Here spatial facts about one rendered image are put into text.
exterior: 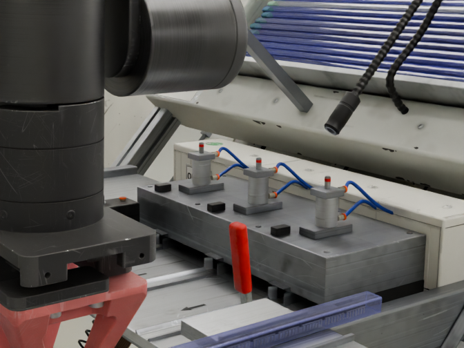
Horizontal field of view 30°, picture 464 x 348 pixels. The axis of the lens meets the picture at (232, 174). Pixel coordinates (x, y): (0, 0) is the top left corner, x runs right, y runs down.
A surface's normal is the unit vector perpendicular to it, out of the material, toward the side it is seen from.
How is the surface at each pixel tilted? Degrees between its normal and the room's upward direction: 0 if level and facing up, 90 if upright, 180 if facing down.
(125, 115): 90
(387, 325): 90
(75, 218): 88
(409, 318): 90
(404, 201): 43
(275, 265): 132
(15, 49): 118
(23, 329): 106
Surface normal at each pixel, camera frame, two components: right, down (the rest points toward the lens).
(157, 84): 0.40, 0.86
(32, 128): 0.10, 0.25
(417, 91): -0.55, 0.80
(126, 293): 0.62, 0.21
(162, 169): -0.59, -0.57
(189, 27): 0.64, -0.01
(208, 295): 0.01, -0.98
